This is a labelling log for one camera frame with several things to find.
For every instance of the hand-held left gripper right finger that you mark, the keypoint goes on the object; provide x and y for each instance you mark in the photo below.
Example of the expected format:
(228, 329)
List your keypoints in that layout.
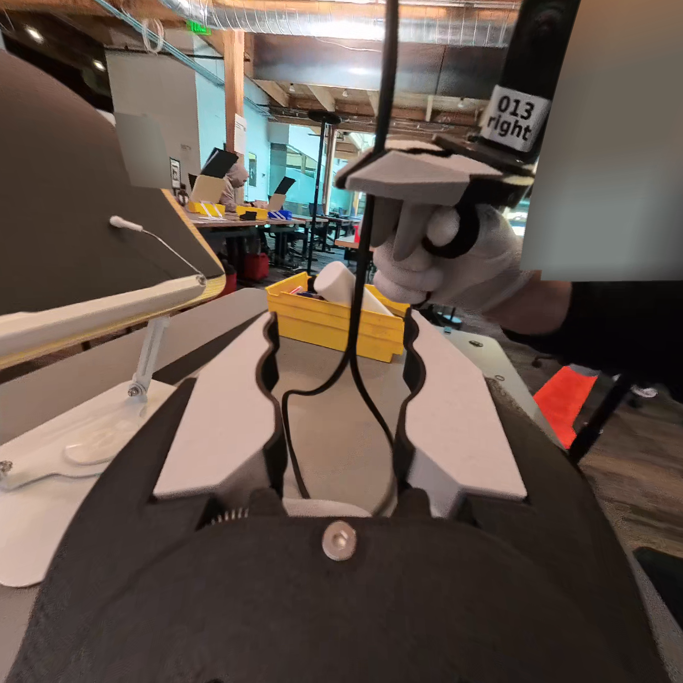
(464, 427)

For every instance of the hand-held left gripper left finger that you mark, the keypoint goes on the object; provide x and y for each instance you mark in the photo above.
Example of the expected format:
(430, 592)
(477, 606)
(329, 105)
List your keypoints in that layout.
(224, 427)

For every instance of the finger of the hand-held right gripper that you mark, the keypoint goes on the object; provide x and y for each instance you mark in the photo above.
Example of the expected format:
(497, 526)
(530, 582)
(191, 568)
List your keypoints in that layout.
(405, 176)
(416, 147)

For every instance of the yellow plastic bin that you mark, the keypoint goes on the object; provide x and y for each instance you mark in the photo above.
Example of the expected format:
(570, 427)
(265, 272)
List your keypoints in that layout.
(331, 331)

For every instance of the person's right forearm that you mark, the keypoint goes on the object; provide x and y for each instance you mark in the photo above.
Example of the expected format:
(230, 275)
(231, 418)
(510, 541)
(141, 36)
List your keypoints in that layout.
(613, 331)

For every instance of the person's right hand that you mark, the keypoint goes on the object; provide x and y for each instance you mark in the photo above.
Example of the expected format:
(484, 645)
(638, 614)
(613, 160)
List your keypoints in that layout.
(480, 277)

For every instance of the orange traffic cone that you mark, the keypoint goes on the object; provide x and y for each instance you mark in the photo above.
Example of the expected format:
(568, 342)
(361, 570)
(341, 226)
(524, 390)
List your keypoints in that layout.
(560, 405)

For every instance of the white foam roll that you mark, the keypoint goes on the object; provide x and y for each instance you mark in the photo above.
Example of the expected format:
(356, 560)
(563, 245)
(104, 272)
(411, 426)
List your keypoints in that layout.
(336, 283)

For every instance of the wooden tray with black pad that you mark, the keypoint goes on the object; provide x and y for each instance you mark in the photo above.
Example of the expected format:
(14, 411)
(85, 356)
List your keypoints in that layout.
(64, 187)
(276, 200)
(205, 189)

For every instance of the small yellow bin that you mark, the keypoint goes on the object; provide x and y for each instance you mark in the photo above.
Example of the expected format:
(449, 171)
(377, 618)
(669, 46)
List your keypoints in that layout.
(251, 213)
(200, 208)

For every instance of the long work table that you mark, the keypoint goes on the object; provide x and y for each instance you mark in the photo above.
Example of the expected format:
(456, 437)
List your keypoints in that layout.
(240, 223)

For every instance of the silver spiral ventilation duct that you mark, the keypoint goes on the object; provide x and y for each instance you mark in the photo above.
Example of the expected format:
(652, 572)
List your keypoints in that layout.
(267, 21)

